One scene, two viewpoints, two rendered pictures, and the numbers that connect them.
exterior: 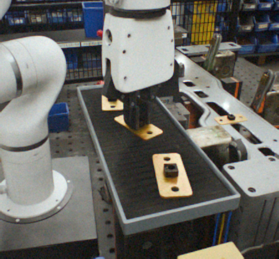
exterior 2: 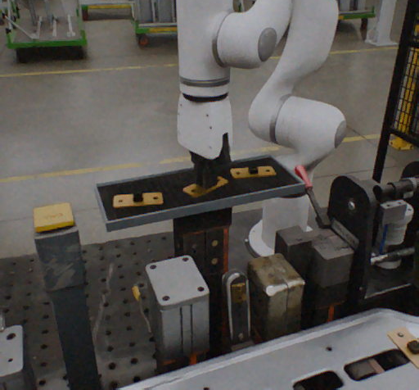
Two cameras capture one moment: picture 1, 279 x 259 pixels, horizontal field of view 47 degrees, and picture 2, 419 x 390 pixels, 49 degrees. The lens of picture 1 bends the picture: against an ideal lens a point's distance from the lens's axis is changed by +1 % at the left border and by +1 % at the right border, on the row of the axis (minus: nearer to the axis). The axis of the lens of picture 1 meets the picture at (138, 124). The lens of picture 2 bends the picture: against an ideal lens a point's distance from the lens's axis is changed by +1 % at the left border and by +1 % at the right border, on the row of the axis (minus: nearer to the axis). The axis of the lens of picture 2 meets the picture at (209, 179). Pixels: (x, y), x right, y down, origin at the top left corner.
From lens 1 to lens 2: 0.85 m
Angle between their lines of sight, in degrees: 73
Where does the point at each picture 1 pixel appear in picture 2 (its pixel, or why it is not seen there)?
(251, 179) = (167, 269)
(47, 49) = (312, 118)
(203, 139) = (261, 263)
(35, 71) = (287, 129)
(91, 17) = not seen: outside the picture
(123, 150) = (168, 182)
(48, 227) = (244, 261)
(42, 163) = (277, 213)
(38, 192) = (268, 237)
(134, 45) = (182, 113)
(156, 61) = (196, 135)
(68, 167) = not seen: hidden behind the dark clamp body
